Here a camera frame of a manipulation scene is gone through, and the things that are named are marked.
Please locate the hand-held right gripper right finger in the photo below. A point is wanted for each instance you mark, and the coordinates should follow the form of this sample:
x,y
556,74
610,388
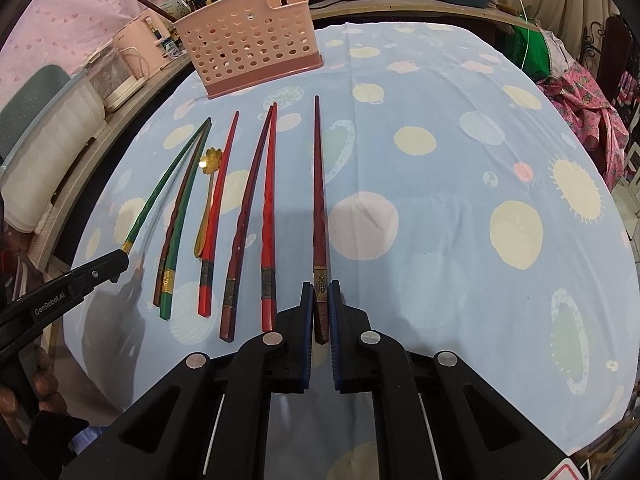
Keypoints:
x,y
336,340

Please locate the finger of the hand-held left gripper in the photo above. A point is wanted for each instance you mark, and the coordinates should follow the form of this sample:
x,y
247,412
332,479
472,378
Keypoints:
x,y
100,270

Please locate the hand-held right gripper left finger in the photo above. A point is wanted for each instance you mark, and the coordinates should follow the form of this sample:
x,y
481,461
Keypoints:
x,y
306,340

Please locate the green chopstick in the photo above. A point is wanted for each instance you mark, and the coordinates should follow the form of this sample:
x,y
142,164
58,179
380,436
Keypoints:
x,y
134,230
176,247

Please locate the dark red chopstick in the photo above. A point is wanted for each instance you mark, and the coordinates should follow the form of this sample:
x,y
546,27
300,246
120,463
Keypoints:
x,y
319,220
227,320
172,230

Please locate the gold flower spoon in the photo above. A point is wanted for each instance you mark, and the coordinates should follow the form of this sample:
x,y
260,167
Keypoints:
x,y
210,160

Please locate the pink perforated utensil basket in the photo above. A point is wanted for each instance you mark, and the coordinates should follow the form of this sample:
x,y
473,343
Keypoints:
x,y
240,50

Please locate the white ribbed plastic container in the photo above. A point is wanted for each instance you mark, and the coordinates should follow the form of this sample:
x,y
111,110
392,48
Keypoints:
x,y
50,160

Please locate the blue patterned tablecloth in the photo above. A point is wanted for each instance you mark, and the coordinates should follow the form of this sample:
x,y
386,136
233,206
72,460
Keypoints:
x,y
450,260

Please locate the grey green chair back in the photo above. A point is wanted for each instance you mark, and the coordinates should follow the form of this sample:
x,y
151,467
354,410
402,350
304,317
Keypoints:
x,y
30,100

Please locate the pink kitchen appliance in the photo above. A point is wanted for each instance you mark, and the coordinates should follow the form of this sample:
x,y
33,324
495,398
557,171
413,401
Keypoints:
x,y
132,50

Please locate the small bottles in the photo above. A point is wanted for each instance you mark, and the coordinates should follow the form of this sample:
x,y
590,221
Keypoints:
x,y
167,42

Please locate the pink dotted curtain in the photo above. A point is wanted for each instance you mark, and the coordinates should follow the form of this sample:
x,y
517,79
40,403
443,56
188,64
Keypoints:
x,y
65,10

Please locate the pink patterned cloth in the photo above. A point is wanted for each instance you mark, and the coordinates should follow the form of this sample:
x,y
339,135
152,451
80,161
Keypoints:
x,y
590,110

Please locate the green cloth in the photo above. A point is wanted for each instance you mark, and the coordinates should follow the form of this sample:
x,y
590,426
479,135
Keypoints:
x,y
530,45

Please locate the dark metal chair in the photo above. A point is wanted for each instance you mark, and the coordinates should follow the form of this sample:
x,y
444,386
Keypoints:
x,y
607,60

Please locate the brown turned wooden rail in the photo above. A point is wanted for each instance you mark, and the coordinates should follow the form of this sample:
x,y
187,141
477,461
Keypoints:
x,y
45,385

